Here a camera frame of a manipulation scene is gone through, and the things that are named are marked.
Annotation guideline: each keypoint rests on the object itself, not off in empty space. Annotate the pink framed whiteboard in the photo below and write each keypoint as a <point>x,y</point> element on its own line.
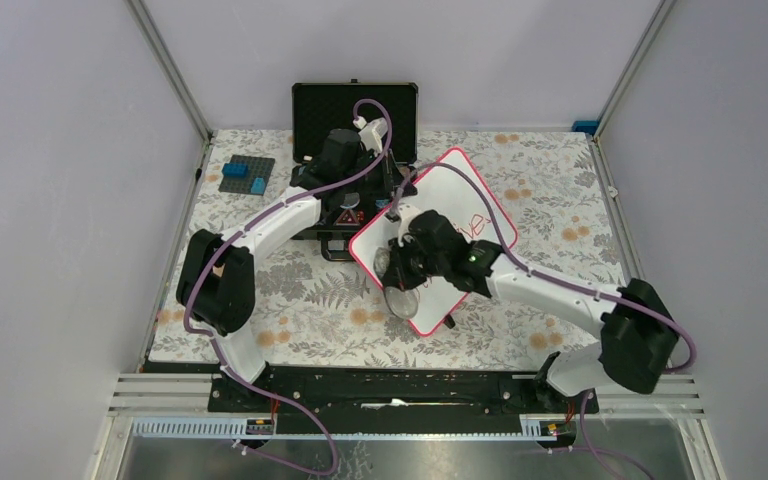
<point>456,190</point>

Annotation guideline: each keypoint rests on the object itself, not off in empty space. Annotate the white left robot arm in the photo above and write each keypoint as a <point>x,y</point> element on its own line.
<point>216,285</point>

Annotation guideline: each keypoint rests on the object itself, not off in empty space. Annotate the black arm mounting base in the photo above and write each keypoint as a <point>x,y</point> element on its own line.
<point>351,397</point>

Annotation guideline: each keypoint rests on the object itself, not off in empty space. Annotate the small blue lego brick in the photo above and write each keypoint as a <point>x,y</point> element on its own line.
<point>258,186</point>

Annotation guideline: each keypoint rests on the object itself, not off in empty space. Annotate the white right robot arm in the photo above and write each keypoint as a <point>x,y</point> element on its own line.
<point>630,323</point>

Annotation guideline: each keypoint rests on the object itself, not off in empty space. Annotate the black open carrying case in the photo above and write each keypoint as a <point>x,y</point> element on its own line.
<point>351,119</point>

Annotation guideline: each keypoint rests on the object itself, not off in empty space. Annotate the blue corner block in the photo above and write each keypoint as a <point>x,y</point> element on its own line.
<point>588,127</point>

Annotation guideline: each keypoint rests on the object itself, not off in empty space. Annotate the white slotted cable duct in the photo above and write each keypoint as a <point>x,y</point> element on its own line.
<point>512,428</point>

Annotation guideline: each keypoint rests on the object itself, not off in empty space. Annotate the grey lego baseplate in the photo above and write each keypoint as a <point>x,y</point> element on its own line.
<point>258,167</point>

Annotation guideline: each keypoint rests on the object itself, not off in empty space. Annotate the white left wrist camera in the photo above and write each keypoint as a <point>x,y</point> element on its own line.
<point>371,133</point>

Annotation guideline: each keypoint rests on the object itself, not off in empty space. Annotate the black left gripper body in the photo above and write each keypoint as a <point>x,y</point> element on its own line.
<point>378,183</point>

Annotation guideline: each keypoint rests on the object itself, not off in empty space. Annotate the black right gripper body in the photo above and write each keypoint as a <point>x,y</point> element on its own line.
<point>413,265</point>

